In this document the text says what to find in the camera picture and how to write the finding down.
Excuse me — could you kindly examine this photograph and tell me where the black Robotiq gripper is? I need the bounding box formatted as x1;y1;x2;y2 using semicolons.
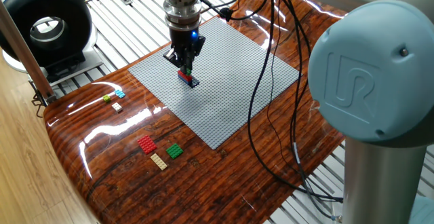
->
163;26;206;74

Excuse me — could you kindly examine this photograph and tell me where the red long Lego brick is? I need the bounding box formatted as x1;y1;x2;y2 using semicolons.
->
177;69;193;83

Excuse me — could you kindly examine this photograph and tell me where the grey Lego baseplate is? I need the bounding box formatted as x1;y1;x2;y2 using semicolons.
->
127;16;301;150

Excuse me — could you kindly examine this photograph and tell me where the green square Lego plate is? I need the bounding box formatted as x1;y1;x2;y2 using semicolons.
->
165;143;184;160

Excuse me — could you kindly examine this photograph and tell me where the red wide Lego plate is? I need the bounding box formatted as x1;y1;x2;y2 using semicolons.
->
137;135;158;155

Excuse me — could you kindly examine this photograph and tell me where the tan Lego plate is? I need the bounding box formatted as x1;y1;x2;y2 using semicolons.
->
150;153;168;171

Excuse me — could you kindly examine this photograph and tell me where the wood pattern table mat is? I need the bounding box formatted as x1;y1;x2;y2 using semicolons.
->
43;0;347;224

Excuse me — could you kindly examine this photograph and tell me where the brown wooden pole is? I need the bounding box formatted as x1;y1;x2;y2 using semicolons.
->
0;0;58;105

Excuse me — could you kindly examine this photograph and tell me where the black cable with plug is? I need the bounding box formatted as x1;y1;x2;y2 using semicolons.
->
199;0;344;203

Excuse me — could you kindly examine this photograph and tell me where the thin dark cable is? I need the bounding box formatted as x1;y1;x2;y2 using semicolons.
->
266;0;301;170

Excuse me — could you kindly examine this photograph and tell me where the black ring shaped device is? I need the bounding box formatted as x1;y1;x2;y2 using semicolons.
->
0;0;104;84

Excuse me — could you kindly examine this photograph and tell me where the black cable with silver connector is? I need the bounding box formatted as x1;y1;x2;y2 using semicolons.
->
271;0;344;221

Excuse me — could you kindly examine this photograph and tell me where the black wire tangle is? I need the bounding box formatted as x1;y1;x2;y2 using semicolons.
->
31;80;48;118

